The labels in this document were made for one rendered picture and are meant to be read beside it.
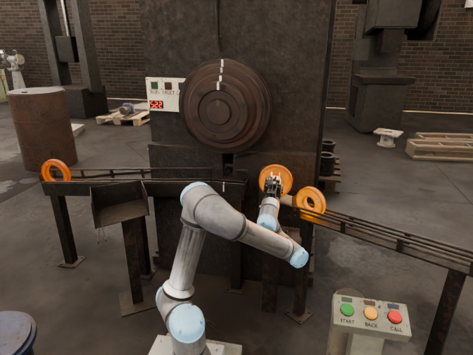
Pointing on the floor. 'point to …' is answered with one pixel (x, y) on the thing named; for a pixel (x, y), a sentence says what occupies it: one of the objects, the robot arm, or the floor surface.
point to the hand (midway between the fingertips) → (275, 177)
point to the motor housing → (268, 304)
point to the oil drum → (42, 126)
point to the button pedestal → (369, 325)
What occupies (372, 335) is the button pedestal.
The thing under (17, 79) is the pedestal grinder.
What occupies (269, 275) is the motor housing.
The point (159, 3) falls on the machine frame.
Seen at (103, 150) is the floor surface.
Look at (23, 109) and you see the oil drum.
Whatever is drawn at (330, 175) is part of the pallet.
